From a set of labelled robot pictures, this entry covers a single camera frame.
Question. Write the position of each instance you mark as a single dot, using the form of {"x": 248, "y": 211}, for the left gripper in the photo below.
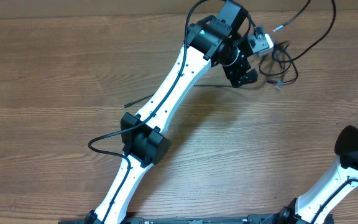
{"x": 234, "y": 74}

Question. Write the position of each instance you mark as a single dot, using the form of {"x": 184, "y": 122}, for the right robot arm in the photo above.
{"x": 337, "y": 182}

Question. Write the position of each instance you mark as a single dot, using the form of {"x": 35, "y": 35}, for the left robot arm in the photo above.
{"x": 211, "y": 41}

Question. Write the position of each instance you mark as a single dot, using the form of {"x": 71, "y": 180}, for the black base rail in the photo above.
{"x": 250, "y": 219}

